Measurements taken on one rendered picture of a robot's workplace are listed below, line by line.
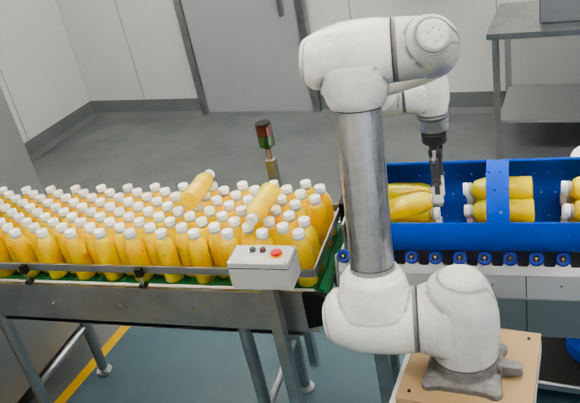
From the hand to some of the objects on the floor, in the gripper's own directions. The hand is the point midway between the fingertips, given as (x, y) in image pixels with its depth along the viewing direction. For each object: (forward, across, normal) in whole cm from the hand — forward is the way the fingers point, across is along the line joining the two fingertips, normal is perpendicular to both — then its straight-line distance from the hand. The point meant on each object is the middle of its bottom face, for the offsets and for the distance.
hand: (438, 189), depth 201 cm
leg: (+118, -2, +25) cm, 121 cm away
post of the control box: (+118, -24, +52) cm, 132 cm away
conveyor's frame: (+118, +5, +118) cm, 167 cm away
